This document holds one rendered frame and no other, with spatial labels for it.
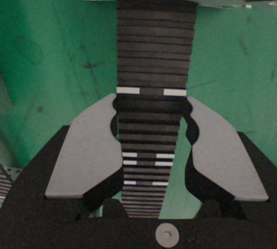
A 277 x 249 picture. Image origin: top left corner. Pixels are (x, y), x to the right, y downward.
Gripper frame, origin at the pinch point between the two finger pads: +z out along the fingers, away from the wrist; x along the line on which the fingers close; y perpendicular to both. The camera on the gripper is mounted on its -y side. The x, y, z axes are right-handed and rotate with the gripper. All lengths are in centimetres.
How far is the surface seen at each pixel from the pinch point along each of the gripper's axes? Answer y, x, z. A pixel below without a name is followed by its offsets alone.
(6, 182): 12.2, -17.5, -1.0
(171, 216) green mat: 25.7, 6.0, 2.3
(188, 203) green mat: 20.4, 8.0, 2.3
